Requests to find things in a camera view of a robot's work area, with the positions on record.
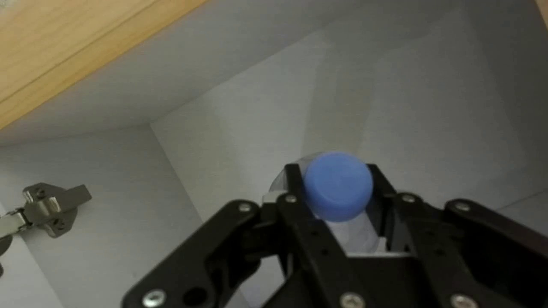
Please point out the metal cabinet hinge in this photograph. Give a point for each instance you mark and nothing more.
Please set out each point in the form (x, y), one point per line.
(46, 208)

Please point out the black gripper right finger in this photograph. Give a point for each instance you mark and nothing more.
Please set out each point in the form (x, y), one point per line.
(462, 250)

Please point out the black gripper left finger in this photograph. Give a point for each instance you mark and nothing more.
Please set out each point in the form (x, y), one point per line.
(210, 264)

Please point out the wooden wall cabinet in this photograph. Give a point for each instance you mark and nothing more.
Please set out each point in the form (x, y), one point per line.
(168, 110)

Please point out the clear water bottle blue cap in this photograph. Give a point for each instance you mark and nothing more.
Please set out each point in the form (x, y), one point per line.
(337, 190)

